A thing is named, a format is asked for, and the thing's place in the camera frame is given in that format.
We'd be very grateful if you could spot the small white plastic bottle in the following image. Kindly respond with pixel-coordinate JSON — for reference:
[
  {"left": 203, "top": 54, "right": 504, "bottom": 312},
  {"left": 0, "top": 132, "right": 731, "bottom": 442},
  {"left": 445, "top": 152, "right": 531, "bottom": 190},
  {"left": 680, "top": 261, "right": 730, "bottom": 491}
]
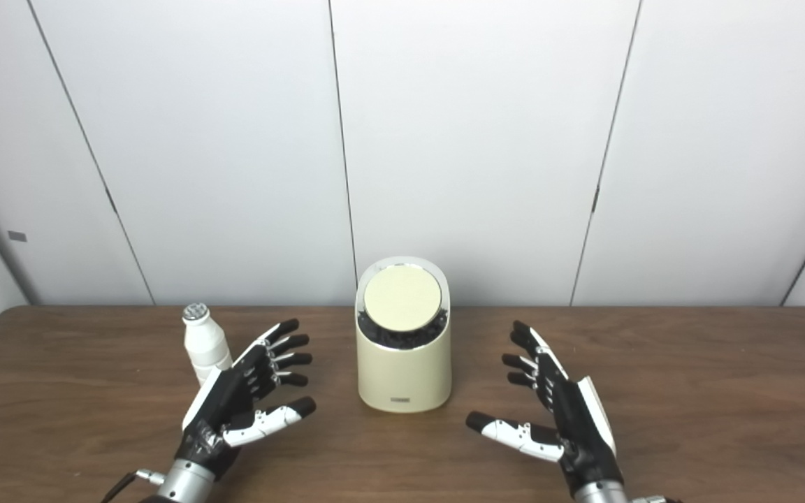
[{"left": 182, "top": 302, "right": 234, "bottom": 386}]

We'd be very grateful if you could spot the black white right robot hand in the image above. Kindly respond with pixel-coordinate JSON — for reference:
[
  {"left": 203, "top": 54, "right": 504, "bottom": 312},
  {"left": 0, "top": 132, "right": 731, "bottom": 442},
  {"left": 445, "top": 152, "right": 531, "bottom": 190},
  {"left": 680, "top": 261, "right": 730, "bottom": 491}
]
[{"left": 465, "top": 320, "right": 625, "bottom": 498}]

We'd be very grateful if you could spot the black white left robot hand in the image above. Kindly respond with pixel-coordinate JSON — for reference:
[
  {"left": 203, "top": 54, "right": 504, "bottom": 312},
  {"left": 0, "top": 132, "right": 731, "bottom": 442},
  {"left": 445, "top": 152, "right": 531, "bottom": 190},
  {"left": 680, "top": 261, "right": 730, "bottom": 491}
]
[{"left": 175, "top": 319, "right": 317, "bottom": 483}]

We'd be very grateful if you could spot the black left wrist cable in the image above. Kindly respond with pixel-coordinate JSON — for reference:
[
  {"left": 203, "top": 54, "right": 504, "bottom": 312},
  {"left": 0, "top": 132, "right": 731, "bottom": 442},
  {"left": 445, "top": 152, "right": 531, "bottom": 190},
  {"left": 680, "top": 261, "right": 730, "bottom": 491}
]
[{"left": 101, "top": 469, "right": 166, "bottom": 503}]

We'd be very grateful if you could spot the round cream bin lid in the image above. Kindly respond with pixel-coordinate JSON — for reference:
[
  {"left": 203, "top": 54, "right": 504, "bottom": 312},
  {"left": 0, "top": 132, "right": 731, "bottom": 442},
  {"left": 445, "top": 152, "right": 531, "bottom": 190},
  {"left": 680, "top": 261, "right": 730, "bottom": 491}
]
[{"left": 363, "top": 264, "right": 442, "bottom": 333}]

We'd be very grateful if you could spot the cream-colored bin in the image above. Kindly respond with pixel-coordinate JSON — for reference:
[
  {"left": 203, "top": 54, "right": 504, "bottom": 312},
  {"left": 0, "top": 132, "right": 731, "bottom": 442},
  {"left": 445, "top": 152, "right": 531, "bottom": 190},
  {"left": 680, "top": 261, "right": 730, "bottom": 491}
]
[{"left": 355, "top": 256, "right": 453, "bottom": 414}]

